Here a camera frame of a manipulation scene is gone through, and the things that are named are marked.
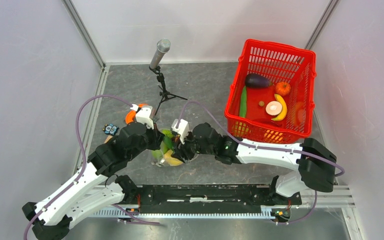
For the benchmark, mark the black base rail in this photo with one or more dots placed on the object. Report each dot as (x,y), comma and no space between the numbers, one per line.
(205,200)

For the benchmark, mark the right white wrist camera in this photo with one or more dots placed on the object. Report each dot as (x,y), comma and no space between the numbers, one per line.
(182,128)

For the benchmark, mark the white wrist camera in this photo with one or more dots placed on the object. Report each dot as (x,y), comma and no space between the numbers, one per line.
(182,128)
(144,115)

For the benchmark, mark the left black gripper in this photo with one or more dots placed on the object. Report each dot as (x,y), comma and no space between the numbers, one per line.
(157,137)

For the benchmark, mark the black mini tripod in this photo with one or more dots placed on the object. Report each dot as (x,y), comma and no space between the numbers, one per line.
(164,93)

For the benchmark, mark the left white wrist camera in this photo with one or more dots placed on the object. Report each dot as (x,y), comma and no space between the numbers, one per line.
(144,115)

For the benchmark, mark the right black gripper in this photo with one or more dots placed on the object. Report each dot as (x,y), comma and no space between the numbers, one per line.
(180,149)

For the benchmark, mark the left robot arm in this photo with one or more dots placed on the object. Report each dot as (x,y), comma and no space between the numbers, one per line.
(53,217)

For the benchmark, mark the green chili pepper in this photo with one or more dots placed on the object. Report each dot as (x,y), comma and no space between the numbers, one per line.
(168,139)

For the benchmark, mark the green cucumber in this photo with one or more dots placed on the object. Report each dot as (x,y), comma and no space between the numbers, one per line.
(243,103)

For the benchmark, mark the blue owl toy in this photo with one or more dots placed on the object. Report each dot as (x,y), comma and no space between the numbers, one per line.
(110,129)

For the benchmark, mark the clear dotted zip bag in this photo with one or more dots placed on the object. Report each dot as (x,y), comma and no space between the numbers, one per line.
(162,162)

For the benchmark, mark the white mushroom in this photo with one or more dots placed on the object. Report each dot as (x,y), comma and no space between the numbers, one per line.
(273,108)

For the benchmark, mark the red plastic basket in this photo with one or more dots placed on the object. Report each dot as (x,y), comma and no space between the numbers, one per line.
(279,63)

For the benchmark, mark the purple eggplant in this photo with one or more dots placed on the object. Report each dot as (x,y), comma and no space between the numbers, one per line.
(256,81)

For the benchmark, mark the small wooden block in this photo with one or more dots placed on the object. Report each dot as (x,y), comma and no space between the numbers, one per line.
(109,137)

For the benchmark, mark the orange mini pumpkin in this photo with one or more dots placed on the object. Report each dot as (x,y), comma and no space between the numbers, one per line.
(283,88)

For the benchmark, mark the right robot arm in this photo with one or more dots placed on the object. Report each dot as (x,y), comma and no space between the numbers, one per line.
(311,164)

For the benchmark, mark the yellow lemon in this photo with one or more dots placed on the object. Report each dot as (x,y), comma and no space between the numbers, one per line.
(170,160)

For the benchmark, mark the silver microphone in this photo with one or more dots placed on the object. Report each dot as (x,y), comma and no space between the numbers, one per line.
(162,47)

